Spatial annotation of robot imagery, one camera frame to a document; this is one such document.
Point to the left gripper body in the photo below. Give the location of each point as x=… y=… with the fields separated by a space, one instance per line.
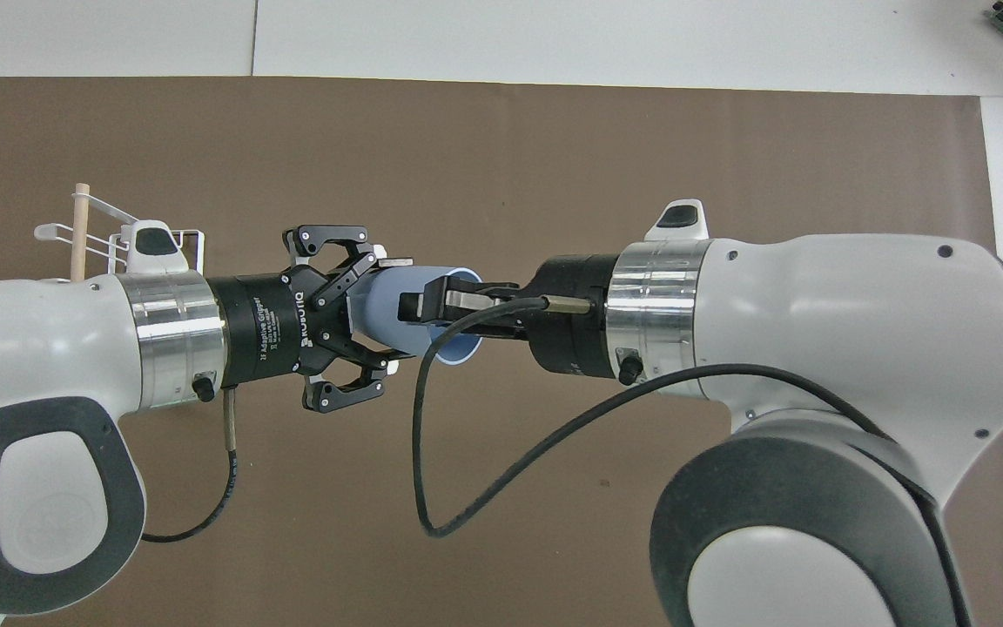
x=258 y=326

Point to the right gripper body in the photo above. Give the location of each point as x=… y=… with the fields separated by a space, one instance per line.
x=567 y=335

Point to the light blue cup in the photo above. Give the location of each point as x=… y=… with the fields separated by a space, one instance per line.
x=380 y=305

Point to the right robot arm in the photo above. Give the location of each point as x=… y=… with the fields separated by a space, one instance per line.
x=858 y=305

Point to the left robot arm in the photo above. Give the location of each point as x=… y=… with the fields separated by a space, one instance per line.
x=40 y=348

